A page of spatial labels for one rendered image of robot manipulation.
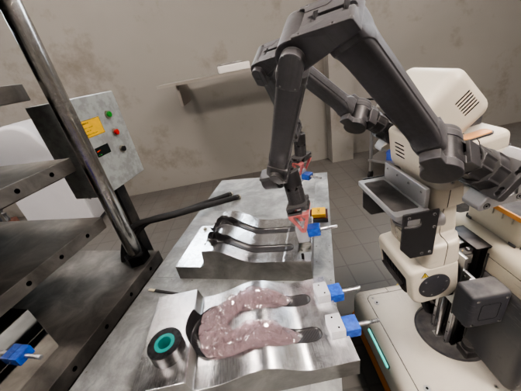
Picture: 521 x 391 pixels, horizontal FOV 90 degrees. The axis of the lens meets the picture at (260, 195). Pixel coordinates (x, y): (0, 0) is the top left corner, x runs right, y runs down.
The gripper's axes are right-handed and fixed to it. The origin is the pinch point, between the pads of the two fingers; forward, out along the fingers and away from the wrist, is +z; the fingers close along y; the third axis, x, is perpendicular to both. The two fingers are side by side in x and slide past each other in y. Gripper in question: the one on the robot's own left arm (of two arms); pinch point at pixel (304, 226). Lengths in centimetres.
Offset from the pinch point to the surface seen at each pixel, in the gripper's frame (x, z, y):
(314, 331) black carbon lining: 0.7, 16.2, 27.1
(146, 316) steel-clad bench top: -54, 12, 22
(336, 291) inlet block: 7.0, 13.8, 15.8
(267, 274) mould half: -15.7, 12.8, 5.8
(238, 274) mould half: -26.1, 11.4, 5.9
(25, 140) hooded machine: -289, -83, -136
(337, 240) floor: 0, 81, -128
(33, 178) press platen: -74, -40, 19
